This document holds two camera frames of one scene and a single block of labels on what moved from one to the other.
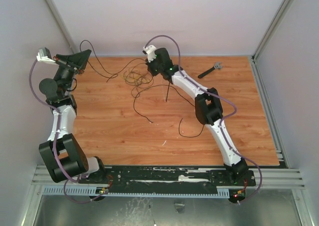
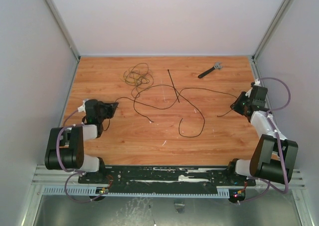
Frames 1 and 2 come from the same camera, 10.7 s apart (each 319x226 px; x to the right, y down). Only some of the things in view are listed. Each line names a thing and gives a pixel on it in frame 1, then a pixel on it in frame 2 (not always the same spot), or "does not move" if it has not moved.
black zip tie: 167,91 -> 173,86
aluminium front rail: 278,176 does not move
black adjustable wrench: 217,65 does not move
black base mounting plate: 166,178 does not move
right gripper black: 154,70 -> 240,105
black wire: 99,64 -> 152,104
